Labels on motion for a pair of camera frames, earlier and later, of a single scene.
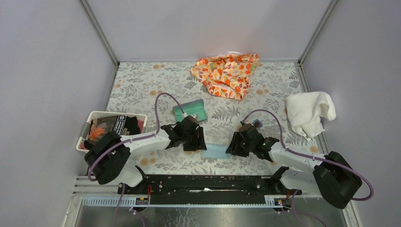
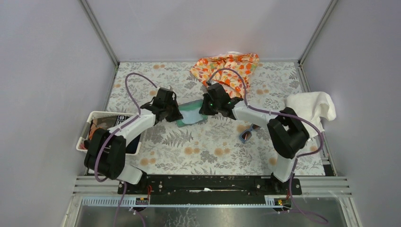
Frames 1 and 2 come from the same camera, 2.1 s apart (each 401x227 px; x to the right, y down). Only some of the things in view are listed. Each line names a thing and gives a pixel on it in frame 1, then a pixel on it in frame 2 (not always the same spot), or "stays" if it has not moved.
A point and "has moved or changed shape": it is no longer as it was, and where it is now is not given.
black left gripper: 199,144 → 177,116
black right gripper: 233,148 → 204,109
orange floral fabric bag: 227,74 stays
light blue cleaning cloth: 216,151 has moved or changed shape
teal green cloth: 196,108 stays
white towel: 305,109 stays
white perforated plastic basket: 83,133 stays
